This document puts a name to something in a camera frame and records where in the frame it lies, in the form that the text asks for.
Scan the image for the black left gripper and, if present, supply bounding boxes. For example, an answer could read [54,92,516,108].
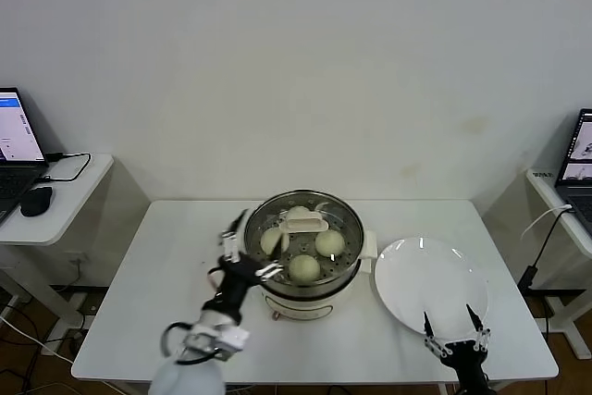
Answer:
[202,209,291,322]

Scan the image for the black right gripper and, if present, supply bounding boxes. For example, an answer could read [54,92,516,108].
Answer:
[421,303,492,395]

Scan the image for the white steamed baozi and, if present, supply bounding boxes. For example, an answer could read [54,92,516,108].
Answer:
[286,204,312,223]
[289,254,321,286]
[314,228,346,258]
[260,227,291,256]

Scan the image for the glass lid with cream handle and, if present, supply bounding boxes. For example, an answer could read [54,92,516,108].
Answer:
[243,190,364,286]

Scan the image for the stainless steel steamer tray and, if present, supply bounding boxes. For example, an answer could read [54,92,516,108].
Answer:
[242,189,365,294]

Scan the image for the white round plate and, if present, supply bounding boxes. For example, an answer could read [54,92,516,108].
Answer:
[373,236,489,339]

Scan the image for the white side table with label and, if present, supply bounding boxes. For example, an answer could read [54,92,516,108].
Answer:
[524,166,592,360]

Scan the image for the white side table with mouse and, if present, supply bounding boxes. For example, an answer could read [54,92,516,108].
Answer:
[0,153,150,331]

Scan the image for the grey laptop showing pictures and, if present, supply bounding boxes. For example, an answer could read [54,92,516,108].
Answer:
[553,106,592,235]

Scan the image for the black computer mouse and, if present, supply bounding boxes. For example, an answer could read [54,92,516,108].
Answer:
[18,185,55,218]

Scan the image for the black laptop with blue banner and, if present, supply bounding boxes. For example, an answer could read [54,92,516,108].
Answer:
[0,86,50,225]

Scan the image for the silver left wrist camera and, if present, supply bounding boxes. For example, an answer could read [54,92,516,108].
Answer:
[183,320,251,362]

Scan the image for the white laptop cable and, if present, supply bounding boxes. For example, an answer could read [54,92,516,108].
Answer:
[521,203,574,241]

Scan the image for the black laptop charger cable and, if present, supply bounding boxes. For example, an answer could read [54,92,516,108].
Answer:
[35,152,93,184]

